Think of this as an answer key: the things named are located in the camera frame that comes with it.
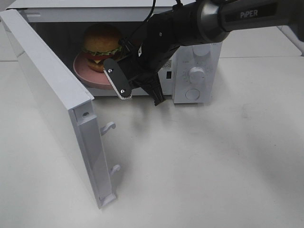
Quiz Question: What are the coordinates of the white microwave knob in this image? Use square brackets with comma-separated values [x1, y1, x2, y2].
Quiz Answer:
[188, 67, 206, 84]
[192, 44, 210, 57]

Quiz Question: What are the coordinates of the white warning label sticker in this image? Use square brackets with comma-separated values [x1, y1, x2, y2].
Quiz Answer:
[161, 59, 173, 71]

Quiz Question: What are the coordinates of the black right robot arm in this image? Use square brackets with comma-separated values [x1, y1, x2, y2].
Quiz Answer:
[116, 0, 304, 105]

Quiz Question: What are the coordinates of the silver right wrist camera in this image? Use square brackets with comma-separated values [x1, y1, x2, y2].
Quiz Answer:
[104, 58, 132, 100]

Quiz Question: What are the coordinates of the white microwave oven body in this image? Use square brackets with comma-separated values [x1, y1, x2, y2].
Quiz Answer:
[7, 0, 221, 104]

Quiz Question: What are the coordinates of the pink round plate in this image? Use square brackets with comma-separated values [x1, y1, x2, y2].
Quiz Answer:
[73, 52, 113, 90]

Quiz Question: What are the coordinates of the toy burger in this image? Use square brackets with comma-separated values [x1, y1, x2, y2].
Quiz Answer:
[81, 23, 122, 72]

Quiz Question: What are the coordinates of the round white door release button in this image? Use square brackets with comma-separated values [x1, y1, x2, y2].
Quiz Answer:
[185, 89, 200, 101]

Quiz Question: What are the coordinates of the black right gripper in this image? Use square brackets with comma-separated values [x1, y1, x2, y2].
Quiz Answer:
[118, 42, 178, 106]

